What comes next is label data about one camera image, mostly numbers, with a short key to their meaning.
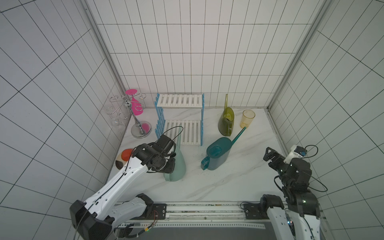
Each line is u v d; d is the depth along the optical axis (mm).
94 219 365
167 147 579
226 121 949
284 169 572
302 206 449
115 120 865
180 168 743
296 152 578
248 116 979
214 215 727
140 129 1051
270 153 660
